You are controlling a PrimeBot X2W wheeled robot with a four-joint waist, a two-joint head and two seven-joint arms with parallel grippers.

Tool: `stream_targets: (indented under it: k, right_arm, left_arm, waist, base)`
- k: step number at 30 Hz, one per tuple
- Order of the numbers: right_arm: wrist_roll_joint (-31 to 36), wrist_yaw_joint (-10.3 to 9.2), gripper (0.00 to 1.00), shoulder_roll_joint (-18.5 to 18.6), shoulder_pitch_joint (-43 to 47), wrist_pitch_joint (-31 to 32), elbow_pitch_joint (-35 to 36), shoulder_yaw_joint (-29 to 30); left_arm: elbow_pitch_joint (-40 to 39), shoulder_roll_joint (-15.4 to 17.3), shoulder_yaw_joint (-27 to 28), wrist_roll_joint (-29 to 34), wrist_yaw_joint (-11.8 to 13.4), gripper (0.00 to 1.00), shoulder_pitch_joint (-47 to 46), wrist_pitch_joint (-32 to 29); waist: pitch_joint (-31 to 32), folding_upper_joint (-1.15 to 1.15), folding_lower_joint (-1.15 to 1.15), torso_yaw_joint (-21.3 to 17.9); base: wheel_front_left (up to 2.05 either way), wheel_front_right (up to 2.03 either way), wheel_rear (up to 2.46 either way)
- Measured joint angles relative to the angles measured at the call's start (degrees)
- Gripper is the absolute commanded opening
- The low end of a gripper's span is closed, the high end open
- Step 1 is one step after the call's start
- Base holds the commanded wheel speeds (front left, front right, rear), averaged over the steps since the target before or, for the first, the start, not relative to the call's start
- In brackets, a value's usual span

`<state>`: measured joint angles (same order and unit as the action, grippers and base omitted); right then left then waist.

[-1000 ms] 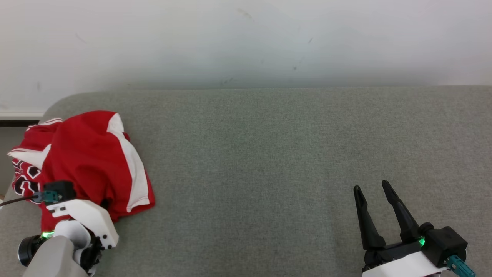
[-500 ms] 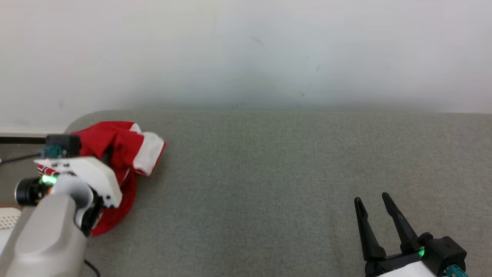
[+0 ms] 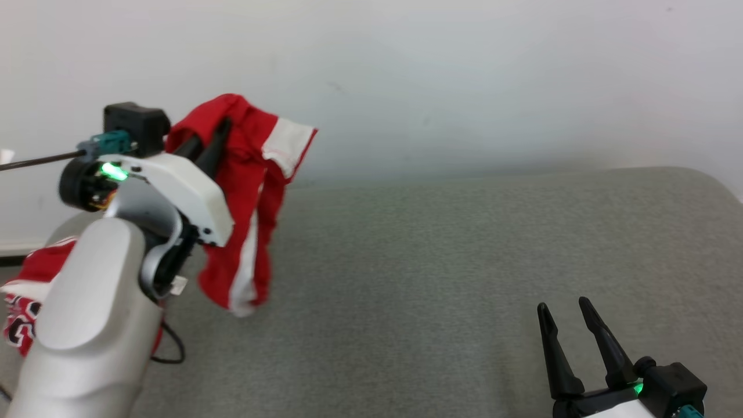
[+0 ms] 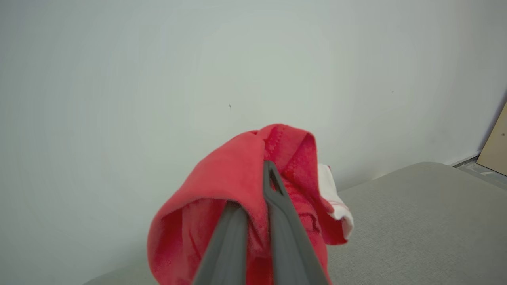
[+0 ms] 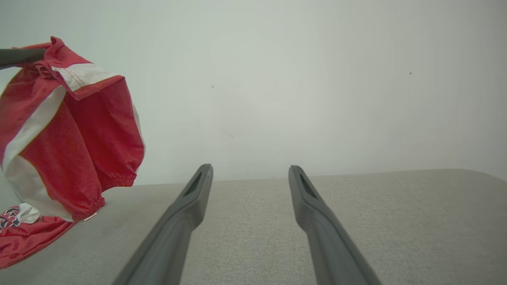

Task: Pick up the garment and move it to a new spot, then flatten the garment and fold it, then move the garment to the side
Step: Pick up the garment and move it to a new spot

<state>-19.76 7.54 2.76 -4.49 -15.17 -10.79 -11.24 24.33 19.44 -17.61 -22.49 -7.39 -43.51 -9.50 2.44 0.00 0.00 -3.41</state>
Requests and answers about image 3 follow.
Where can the red shorts with white trim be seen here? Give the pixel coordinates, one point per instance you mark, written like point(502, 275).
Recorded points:
point(246, 168)

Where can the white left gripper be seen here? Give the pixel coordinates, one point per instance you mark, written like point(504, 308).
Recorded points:
point(191, 191)

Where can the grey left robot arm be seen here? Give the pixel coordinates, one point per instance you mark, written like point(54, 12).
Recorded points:
point(87, 302)

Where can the red number 23 basketball jersey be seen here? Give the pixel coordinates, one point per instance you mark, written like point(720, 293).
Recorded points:
point(35, 270)

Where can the grey fabric sofa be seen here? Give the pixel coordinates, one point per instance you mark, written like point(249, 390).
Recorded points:
point(464, 261)

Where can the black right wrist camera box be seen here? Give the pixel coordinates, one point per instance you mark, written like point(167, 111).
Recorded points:
point(673, 386)

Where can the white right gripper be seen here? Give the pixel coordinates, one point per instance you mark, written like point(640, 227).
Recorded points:
point(609, 406)

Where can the white and black baseboard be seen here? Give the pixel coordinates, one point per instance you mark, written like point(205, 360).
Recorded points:
point(17, 248)

